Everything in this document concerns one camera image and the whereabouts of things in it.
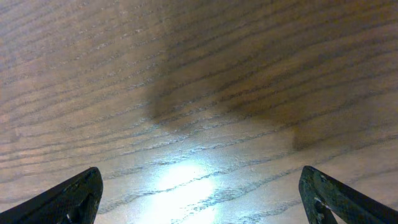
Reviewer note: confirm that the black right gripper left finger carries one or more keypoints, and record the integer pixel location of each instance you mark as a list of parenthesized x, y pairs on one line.
[(75, 200)]

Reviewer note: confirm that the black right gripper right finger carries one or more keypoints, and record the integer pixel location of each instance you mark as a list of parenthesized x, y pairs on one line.
[(325, 198)]

